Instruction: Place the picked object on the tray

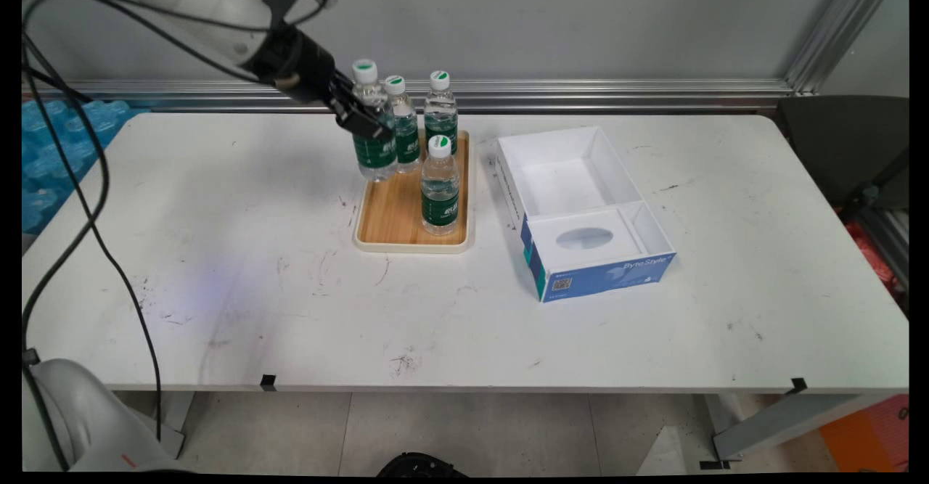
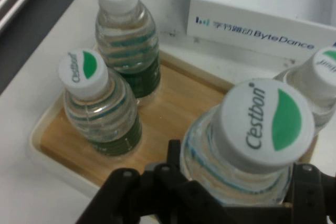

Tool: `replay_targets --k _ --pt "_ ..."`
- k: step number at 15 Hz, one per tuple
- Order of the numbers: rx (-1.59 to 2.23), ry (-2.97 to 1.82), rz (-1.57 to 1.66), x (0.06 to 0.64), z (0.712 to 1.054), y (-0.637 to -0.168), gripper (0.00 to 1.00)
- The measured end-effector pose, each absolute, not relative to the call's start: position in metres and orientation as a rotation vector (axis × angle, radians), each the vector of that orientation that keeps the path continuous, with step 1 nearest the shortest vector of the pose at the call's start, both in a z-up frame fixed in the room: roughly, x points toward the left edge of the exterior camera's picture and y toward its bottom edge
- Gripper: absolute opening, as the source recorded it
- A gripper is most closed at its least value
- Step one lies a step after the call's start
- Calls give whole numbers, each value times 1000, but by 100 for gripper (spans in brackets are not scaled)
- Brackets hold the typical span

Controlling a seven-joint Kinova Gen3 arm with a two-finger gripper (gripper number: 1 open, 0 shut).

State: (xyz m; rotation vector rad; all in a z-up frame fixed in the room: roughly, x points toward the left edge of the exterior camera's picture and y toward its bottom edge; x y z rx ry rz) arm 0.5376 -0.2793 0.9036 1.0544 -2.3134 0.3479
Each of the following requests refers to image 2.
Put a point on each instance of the clear water bottle green label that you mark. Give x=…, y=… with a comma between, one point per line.
x=252, y=129
x=99, y=113
x=126, y=40
x=312, y=82

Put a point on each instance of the white cardboard box with print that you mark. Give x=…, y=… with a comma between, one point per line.
x=236, y=6

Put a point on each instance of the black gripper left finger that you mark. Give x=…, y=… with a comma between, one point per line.
x=147, y=197

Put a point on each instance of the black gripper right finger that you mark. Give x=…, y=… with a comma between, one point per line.
x=309, y=190

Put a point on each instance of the wooden tray with white rim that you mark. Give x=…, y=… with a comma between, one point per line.
x=173, y=103

